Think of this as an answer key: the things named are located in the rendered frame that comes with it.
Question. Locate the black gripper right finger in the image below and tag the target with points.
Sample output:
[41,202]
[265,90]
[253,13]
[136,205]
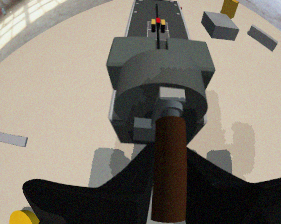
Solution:
[218,197]

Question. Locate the yellow rectangular block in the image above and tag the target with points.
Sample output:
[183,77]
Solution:
[229,7]

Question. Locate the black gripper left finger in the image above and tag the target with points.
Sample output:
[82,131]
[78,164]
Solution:
[123,200]

